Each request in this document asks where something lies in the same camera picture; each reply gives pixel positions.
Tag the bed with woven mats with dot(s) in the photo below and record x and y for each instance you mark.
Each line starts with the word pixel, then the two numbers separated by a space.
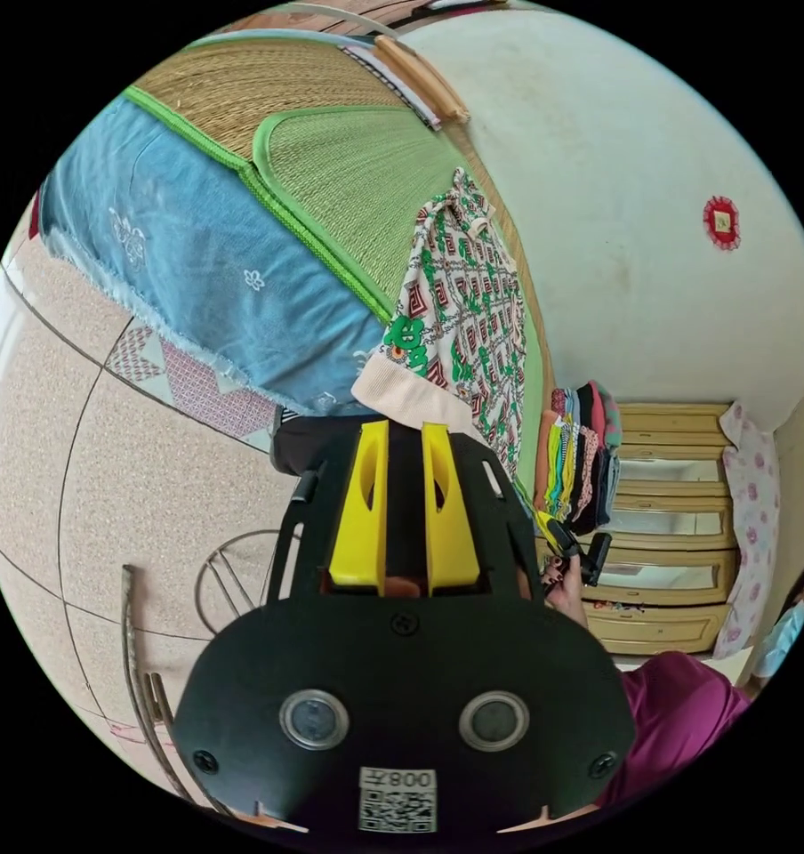
pixel 348 173

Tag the floral sweater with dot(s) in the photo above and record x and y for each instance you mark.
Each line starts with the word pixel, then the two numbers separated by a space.
pixel 472 313

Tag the pile of clothes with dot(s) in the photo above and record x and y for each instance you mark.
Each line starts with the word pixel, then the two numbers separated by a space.
pixel 579 460

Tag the person's body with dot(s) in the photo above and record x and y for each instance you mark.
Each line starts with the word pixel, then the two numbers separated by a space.
pixel 682 720

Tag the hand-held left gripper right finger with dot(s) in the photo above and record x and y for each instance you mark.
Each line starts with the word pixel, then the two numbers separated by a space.
pixel 452 540

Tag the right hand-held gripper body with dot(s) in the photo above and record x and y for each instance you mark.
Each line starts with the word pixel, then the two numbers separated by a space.
pixel 567 542

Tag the red round wall ornament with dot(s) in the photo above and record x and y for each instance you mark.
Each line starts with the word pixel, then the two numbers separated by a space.
pixel 721 223

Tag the yellow wooden cupboard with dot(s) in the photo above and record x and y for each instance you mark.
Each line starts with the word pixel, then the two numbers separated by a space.
pixel 669 507

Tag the rusty metal frame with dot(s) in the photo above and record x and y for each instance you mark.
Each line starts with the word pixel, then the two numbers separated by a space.
pixel 138 674

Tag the person's right hand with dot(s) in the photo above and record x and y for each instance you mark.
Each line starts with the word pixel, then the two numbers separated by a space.
pixel 565 594

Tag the white curtain with pink flowers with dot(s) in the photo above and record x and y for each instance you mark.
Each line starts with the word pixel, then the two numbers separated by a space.
pixel 752 514

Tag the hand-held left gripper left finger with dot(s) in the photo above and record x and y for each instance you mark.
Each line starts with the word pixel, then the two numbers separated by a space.
pixel 355 534

